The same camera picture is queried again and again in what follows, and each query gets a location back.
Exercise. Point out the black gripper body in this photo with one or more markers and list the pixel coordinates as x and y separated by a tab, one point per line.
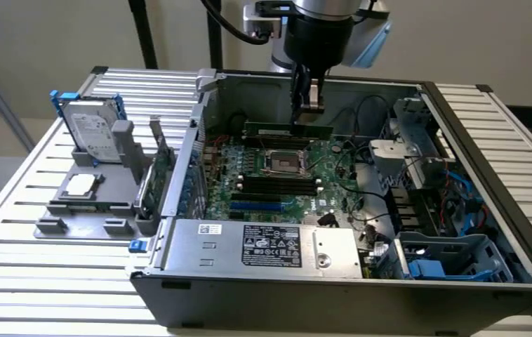
318	38

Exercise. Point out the green RAM stick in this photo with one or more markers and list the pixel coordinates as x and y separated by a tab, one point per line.
265	129

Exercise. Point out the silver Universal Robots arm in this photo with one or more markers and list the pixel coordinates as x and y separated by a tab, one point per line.
368	42

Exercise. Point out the black RAM slot bank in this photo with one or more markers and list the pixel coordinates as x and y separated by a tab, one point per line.
274	143
278	185

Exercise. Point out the blue expansion slot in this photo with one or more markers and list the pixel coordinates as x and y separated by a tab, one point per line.
253	205

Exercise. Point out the CPU socket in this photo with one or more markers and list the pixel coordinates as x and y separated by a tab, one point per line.
285	162

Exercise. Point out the metal disk bay cage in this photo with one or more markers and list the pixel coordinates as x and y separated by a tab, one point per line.
408	140

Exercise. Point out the green motherboard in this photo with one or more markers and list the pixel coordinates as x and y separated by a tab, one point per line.
330	182

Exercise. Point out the green graphics card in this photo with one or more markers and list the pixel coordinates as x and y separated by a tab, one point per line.
156	175

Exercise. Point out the silver power supply unit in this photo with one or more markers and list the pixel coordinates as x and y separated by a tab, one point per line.
228	249

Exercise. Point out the grey parts rack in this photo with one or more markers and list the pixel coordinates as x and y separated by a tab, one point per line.
106	196

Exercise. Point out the silver CPU chip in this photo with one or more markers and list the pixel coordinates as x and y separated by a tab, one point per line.
80	184

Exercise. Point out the blue case latch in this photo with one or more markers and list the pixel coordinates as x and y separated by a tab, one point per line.
137	245

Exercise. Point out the black open PC case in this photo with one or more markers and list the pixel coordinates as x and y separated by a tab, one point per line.
321	302

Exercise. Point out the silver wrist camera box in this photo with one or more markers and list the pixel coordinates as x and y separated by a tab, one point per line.
261	24

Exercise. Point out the black upright post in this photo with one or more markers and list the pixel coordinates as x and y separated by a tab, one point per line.
214	42
144	35

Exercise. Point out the hard disk with blue bracket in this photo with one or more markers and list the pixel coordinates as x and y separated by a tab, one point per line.
89	133

